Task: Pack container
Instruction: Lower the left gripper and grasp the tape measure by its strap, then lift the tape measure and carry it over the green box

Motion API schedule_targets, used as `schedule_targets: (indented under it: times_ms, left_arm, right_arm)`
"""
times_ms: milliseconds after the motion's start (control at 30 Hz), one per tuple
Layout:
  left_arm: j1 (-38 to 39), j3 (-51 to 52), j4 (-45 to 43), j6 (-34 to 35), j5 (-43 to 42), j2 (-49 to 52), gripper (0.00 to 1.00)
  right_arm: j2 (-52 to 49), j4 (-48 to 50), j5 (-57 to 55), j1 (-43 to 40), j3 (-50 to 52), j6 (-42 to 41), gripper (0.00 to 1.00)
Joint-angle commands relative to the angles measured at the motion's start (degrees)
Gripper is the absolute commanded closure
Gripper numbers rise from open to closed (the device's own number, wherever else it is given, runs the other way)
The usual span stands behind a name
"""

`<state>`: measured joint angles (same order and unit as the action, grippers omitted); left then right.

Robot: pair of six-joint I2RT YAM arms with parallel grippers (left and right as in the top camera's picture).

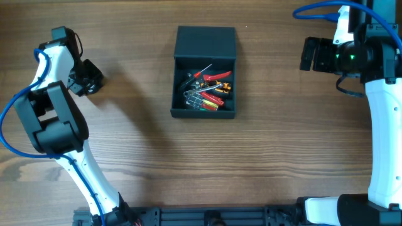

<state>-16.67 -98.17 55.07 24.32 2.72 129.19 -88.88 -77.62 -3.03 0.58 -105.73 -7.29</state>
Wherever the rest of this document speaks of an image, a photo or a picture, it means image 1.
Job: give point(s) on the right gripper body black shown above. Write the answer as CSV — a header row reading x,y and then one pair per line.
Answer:
x,y
316,54

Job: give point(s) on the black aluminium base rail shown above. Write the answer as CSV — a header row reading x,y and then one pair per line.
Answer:
x,y
270,215

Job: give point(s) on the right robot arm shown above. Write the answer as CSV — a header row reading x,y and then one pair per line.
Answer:
x,y
366,46

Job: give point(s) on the red-handled wire stripper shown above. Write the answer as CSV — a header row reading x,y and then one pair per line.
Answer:
x,y
203,79

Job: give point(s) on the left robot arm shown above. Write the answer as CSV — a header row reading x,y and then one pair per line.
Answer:
x,y
57,129

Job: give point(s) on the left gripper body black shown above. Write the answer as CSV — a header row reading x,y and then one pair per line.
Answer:
x,y
88,81

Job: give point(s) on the dark green box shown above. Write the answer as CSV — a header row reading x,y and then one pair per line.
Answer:
x,y
196,48

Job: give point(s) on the orange black long-nose pliers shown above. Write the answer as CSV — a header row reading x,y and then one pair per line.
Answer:
x,y
224,89

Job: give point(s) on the clear pack of colourful screwdrivers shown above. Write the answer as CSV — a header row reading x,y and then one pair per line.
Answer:
x,y
196,101

